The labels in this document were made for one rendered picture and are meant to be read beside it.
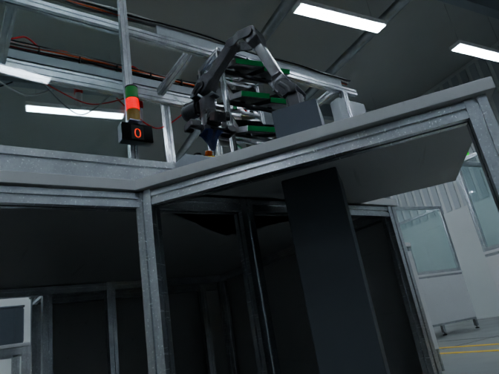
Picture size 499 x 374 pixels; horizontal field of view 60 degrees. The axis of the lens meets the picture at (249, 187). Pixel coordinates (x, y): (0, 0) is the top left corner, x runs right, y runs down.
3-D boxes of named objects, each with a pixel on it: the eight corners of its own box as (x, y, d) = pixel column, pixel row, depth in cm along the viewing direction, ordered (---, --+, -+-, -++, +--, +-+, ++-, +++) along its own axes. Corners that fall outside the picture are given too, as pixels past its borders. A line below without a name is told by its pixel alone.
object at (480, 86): (496, 87, 90) (491, 75, 91) (125, 193, 112) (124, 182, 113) (456, 180, 153) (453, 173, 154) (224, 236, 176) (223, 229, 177)
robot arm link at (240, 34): (264, 40, 154) (245, 30, 160) (252, 28, 147) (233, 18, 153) (220, 108, 158) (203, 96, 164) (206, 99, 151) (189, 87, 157)
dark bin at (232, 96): (269, 99, 181) (270, 81, 180) (241, 96, 175) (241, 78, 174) (241, 106, 206) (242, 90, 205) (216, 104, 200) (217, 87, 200)
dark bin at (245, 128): (276, 133, 175) (277, 114, 175) (247, 131, 170) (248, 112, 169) (246, 136, 200) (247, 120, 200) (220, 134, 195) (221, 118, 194)
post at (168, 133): (188, 271, 259) (165, 76, 305) (181, 271, 257) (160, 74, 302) (185, 272, 263) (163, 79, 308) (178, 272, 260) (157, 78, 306)
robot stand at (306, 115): (330, 158, 121) (315, 97, 128) (283, 171, 125) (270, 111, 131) (336, 173, 134) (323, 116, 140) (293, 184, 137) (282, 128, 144)
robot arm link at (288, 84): (307, 99, 140) (304, 83, 142) (295, 89, 132) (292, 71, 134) (289, 107, 143) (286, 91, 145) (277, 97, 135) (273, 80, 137)
